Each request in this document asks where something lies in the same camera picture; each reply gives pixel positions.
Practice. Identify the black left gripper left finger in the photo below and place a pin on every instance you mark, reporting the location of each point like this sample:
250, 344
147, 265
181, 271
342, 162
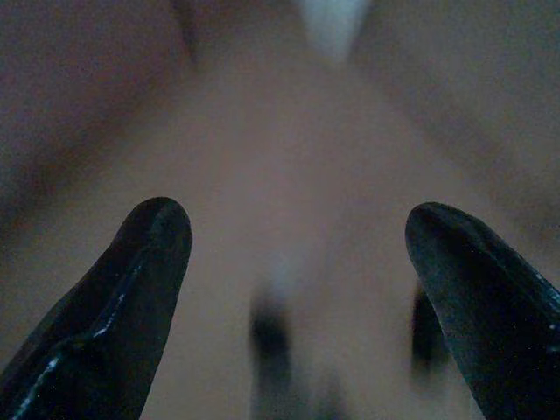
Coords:
109, 306

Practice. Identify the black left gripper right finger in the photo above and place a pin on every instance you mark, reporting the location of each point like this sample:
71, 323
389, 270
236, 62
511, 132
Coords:
490, 306

